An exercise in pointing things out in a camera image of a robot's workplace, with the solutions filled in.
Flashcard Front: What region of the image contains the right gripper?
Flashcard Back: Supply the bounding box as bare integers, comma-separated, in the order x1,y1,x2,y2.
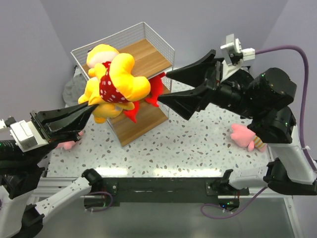
158,48,263,119

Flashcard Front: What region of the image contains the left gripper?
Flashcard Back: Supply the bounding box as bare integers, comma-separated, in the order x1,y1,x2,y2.
23,97,100,164

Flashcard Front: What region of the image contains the red shark plush back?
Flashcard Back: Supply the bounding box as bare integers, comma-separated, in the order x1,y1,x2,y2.
145,72,165,107

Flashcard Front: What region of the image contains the red shark plush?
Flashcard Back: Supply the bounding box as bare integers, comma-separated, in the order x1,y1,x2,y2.
123,101,140,123
145,72,165,107

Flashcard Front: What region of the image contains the pink plush striped hat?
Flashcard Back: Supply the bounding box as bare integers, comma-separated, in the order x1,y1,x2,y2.
56,131,84,150
230,123,267,152

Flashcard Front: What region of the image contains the red shark plush front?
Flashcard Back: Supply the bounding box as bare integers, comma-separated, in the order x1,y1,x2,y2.
123,101,140,123

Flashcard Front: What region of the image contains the yellow plush red dotted dress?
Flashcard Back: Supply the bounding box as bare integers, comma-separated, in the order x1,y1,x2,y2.
86,44,119,77

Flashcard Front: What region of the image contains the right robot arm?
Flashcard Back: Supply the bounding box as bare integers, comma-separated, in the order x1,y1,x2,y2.
158,50,317,195

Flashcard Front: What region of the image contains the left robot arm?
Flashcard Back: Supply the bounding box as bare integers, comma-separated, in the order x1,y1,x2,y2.
0,103,103,238

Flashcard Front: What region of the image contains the grey cloth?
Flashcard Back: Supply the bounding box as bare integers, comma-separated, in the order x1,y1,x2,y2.
62,73,87,107

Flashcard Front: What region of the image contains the black jacket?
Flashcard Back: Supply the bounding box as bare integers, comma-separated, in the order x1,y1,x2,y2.
228,66,254,85

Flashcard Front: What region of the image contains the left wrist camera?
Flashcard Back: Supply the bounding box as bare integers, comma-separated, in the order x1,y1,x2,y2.
10,120,48,152

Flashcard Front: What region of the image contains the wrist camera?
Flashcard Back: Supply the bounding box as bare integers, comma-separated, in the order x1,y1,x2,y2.
10,120,48,152
220,34,255,66

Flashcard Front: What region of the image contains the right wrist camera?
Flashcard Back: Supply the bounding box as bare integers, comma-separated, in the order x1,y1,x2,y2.
220,34,255,66

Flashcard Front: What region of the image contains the white wire wooden shelf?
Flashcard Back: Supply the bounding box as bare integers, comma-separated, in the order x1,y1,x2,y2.
71,22,174,147

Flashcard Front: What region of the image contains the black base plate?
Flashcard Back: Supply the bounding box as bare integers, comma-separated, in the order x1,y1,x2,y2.
92,177,250,206

